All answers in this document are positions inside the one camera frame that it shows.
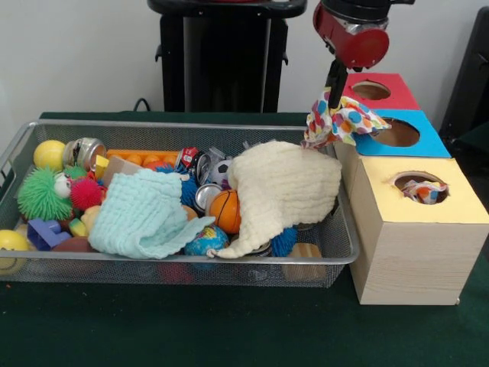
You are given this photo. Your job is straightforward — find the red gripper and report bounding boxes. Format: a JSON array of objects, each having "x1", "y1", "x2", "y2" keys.
[{"x1": 313, "y1": 4, "x2": 391, "y2": 112}]

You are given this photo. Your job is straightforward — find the multicoloured patterned cloth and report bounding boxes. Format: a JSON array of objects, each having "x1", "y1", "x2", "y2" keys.
[
  {"x1": 402, "y1": 180, "x2": 449, "y2": 205},
  {"x1": 302, "y1": 88, "x2": 391, "y2": 150}
]

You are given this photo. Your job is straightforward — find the cream waffle cloth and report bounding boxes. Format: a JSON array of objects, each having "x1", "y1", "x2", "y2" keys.
[{"x1": 208, "y1": 141, "x2": 342, "y2": 259}]

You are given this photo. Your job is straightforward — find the mint waffle cloth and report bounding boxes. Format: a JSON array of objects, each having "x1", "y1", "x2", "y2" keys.
[{"x1": 88, "y1": 168, "x2": 219, "y2": 262}]

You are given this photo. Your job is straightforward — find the wooden box with three holes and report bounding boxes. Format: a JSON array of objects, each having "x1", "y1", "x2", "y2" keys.
[{"x1": 319, "y1": 73, "x2": 489, "y2": 307}]

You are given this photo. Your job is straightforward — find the shallow clear mesh bin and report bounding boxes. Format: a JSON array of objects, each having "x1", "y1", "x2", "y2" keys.
[{"x1": 0, "y1": 119, "x2": 360, "y2": 289}]

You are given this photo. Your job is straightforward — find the small soccer ball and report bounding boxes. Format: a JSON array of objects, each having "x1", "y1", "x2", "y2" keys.
[{"x1": 210, "y1": 159, "x2": 233, "y2": 187}]

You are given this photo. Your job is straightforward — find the blue spiky ball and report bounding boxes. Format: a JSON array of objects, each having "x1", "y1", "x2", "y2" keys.
[{"x1": 270, "y1": 227, "x2": 298, "y2": 257}]

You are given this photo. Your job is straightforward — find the orange toy basketball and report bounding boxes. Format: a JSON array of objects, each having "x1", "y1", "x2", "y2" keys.
[{"x1": 209, "y1": 190, "x2": 239, "y2": 235}]

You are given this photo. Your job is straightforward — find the blue globe ball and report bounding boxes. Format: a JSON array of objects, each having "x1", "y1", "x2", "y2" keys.
[{"x1": 187, "y1": 226, "x2": 230, "y2": 257}]

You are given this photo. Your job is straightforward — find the orange toy brick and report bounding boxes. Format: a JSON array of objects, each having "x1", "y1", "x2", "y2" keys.
[{"x1": 107, "y1": 149, "x2": 178, "y2": 171}]

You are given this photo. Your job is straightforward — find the crushed silver drink can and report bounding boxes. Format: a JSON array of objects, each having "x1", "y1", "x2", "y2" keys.
[{"x1": 63, "y1": 137, "x2": 108, "y2": 167}]

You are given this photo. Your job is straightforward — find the red spiky ball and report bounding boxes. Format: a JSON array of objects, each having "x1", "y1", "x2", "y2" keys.
[{"x1": 70, "y1": 177, "x2": 106, "y2": 211}]

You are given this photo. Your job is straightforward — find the yellow ball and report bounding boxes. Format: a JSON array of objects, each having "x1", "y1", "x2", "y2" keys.
[
  {"x1": 0, "y1": 229, "x2": 30, "y2": 274},
  {"x1": 34, "y1": 140, "x2": 68, "y2": 171}
]

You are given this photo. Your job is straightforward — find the green spiky ball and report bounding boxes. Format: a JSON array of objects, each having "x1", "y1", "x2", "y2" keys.
[{"x1": 17, "y1": 167, "x2": 74, "y2": 221}]

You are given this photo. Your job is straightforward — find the purple toy block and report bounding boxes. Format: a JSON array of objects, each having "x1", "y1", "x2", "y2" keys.
[{"x1": 27, "y1": 218, "x2": 73, "y2": 252}]

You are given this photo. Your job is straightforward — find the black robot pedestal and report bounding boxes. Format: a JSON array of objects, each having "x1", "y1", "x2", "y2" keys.
[{"x1": 147, "y1": 0, "x2": 306, "y2": 114}]

